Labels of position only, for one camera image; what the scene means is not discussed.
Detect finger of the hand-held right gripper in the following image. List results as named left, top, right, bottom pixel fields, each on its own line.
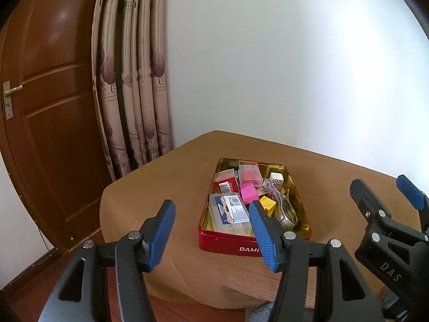
left=350, top=178, right=429, bottom=306
left=396, top=174, right=429, bottom=233

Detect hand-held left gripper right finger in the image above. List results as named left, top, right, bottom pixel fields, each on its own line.
left=249, top=200, right=386, bottom=322

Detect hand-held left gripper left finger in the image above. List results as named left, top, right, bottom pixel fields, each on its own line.
left=40, top=199, right=176, bottom=322

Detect red tin box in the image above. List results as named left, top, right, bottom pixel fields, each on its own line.
left=198, top=158, right=312, bottom=258

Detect clear plastic box with label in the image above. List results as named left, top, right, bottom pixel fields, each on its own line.
left=208, top=193, right=252, bottom=233

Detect magenta block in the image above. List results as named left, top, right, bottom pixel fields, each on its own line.
left=240, top=183, right=258, bottom=205

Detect clear box pink contents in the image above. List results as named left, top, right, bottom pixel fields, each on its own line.
left=238, top=162, right=262, bottom=188

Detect red carton with barcode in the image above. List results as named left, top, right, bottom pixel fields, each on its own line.
left=213, top=169, right=240, bottom=195

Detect brown wooden door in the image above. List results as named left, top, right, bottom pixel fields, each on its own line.
left=0, top=0, right=116, bottom=252

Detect beige patterned curtain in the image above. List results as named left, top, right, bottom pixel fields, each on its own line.
left=90, top=0, right=175, bottom=180

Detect black wall cable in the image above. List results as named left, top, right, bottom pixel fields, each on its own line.
left=38, top=228, right=51, bottom=252

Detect brass door handle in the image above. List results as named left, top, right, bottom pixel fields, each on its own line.
left=3, top=81, right=23, bottom=120

